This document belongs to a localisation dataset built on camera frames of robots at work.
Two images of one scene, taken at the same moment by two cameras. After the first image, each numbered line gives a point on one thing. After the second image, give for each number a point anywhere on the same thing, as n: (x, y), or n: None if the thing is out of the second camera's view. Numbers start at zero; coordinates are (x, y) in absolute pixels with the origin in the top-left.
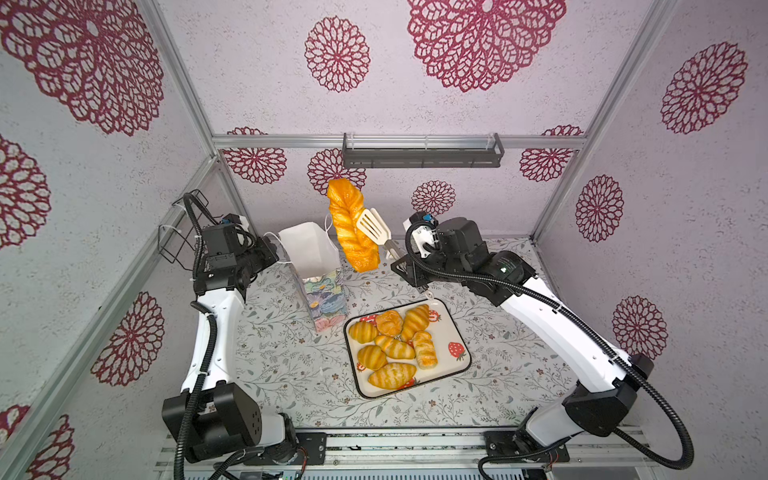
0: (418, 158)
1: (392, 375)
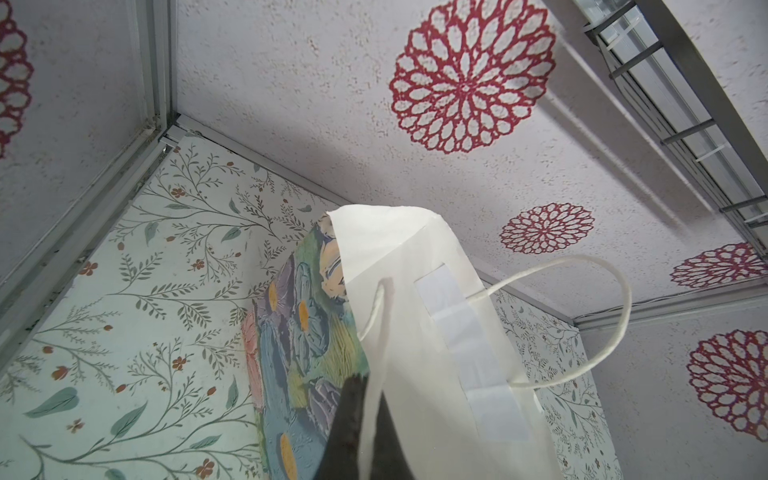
0: (635, 39)
1: None
